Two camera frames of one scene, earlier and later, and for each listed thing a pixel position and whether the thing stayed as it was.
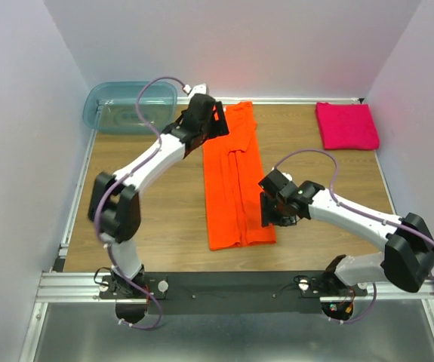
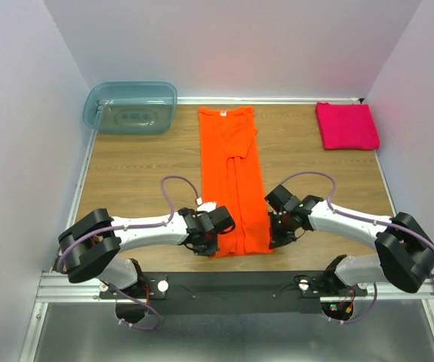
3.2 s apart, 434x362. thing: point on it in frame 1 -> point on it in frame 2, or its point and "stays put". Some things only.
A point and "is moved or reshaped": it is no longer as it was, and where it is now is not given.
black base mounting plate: (282, 292) stays put
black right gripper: (267, 216) -> (275, 238)
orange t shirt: (232, 174) is moved or reshaped
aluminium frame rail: (84, 286) stays put
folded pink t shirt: (347, 127) stays put
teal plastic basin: (109, 107) stays put
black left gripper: (220, 127) -> (210, 250)
